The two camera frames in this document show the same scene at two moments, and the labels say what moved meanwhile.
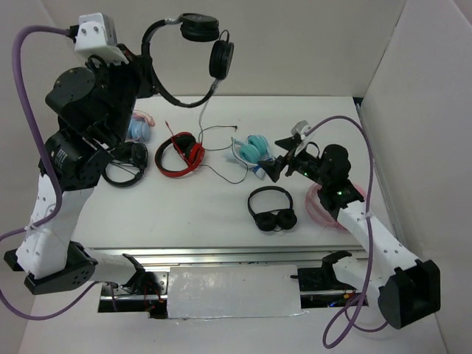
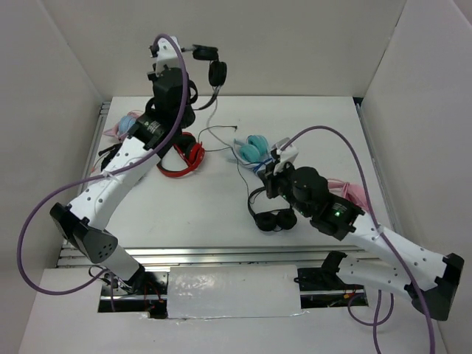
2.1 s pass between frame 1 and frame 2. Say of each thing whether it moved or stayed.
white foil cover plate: stayed
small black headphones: stayed
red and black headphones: stayed
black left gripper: moved
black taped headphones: moved
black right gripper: moved
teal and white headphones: stayed
